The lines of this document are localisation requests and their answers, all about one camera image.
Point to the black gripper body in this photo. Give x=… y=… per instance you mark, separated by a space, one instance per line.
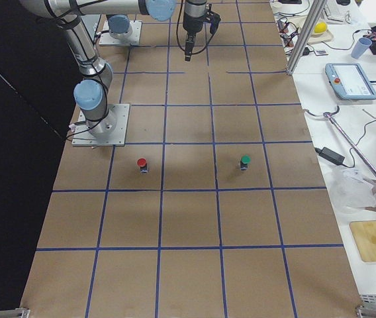
x=192 y=23

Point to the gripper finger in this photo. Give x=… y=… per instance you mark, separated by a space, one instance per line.
x=189 y=46

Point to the red push button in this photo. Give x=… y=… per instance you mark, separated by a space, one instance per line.
x=142 y=163

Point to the yellow lemon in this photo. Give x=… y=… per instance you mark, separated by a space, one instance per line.
x=320 y=28

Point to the metal cane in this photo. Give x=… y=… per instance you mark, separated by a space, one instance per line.
x=329 y=116

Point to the blue teach pendant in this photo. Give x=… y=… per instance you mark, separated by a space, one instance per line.
x=349 y=81

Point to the light blue cup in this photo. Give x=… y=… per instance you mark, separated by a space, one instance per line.
x=360 y=47

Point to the black power adapter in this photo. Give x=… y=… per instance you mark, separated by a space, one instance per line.
x=331 y=156

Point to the clear plastic bag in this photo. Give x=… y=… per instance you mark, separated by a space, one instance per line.
x=349 y=188

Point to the wooden cutting board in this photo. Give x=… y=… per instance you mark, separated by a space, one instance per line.
x=364 y=234

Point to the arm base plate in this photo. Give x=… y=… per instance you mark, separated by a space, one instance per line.
x=130 y=38
x=110 y=131

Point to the aluminium frame post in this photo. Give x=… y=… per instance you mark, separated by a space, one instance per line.
x=305 y=33

